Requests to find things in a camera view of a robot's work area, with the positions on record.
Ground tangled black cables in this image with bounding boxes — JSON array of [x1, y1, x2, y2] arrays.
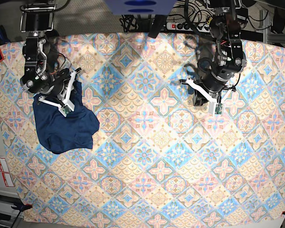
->
[[120, 0, 271, 33]]

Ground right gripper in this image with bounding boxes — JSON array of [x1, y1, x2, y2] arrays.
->
[[38, 67, 81, 112]]

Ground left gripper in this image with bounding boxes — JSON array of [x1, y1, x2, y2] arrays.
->
[[179, 70, 230, 115]]

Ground black strap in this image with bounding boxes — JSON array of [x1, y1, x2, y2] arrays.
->
[[148, 14, 167, 38]]

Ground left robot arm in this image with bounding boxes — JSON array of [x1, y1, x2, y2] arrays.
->
[[179, 0, 247, 115]]

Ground white power strip red switch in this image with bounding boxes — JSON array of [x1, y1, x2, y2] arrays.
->
[[166, 22, 209, 33]]

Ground blue box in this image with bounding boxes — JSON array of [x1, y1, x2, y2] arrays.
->
[[105, 0, 176, 15]]

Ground white red stickers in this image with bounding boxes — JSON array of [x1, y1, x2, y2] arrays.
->
[[0, 157, 14, 188]]

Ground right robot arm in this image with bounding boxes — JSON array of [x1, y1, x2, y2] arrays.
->
[[19, 0, 81, 116]]

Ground clamp lower left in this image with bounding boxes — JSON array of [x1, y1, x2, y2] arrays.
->
[[11, 202, 32, 212]]

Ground patterned tablecloth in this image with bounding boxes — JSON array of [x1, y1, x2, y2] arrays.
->
[[0, 33, 285, 228]]

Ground blue long-sleeve shirt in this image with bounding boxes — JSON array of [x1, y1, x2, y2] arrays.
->
[[33, 81, 100, 154]]

